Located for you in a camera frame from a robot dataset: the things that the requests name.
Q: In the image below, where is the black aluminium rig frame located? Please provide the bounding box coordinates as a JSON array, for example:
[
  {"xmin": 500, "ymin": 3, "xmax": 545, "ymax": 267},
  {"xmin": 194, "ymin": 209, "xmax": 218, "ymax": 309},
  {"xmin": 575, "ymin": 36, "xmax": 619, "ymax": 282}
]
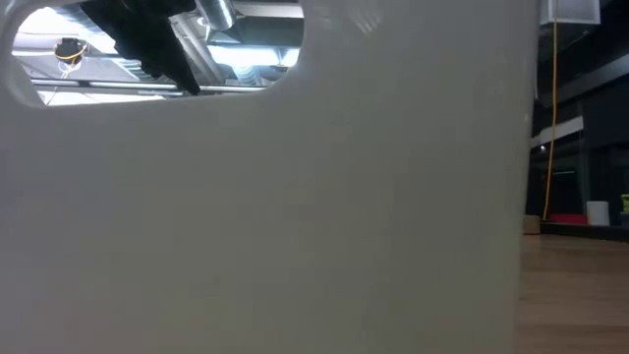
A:
[{"xmin": 539, "ymin": 220, "xmax": 629, "ymax": 243}]

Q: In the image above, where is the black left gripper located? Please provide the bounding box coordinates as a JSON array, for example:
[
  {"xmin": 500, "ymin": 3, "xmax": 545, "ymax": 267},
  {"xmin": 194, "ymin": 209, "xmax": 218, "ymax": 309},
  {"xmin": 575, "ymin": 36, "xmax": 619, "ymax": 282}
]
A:
[{"xmin": 78, "ymin": 0, "xmax": 201, "ymax": 96}]

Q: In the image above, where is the white ceiling box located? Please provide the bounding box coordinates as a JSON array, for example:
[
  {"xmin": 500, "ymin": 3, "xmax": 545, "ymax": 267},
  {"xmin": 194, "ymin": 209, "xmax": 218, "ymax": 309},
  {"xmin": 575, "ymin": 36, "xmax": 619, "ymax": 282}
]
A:
[{"xmin": 540, "ymin": 0, "xmax": 601, "ymax": 27}]

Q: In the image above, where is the white plastic handle basket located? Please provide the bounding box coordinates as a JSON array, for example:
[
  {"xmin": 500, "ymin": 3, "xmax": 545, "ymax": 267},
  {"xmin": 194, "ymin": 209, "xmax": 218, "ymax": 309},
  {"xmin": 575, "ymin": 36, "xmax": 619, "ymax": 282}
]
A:
[{"xmin": 0, "ymin": 0, "xmax": 541, "ymax": 354}]

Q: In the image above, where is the yellow hanging cable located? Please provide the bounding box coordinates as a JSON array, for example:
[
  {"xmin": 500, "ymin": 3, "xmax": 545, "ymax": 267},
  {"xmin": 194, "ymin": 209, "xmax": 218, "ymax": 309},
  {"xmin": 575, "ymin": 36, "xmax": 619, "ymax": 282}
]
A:
[{"xmin": 541, "ymin": 20, "xmax": 560, "ymax": 221}]

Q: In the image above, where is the smooth silver ceiling duct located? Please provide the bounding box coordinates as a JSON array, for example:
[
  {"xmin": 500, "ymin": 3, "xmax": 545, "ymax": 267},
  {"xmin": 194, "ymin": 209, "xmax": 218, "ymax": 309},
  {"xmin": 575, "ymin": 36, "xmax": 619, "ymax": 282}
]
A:
[{"xmin": 195, "ymin": 0, "xmax": 238, "ymax": 32}]

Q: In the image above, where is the red low object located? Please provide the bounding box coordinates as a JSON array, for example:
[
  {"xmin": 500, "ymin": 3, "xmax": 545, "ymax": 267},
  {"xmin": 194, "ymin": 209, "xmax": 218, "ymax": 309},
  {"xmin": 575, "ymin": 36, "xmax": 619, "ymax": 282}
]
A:
[{"xmin": 547, "ymin": 212, "xmax": 589, "ymax": 226}]

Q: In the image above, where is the grey ceiling rail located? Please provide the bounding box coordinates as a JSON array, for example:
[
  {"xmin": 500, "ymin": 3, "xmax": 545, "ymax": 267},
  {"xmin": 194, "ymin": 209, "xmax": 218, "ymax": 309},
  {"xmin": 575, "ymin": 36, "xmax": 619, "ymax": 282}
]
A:
[{"xmin": 29, "ymin": 77, "xmax": 267, "ymax": 96}]

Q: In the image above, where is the black ceiling cable reel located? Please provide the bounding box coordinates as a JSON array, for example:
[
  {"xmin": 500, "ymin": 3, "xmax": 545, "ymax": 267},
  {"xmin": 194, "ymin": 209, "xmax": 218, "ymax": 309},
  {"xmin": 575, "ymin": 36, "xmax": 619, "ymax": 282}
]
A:
[{"xmin": 53, "ymin": 37, "xmax": 89, "ymax": 64}]

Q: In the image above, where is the white cylindrical bin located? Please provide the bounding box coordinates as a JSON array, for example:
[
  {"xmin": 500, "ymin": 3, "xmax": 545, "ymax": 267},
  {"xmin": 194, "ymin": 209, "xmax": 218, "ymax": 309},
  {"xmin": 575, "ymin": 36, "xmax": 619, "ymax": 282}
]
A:
[{"xmin": 586, "ymin": 200, "xmax": 611, "ymax": 227}]

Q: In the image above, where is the bright ceiling light panel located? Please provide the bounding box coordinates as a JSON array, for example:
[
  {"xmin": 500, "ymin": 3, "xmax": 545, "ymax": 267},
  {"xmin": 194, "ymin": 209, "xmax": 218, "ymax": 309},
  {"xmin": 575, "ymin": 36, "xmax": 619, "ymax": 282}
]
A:
[{"xmin": 205, "ymin": 42, "xmax": 302, "ymax": 69}]

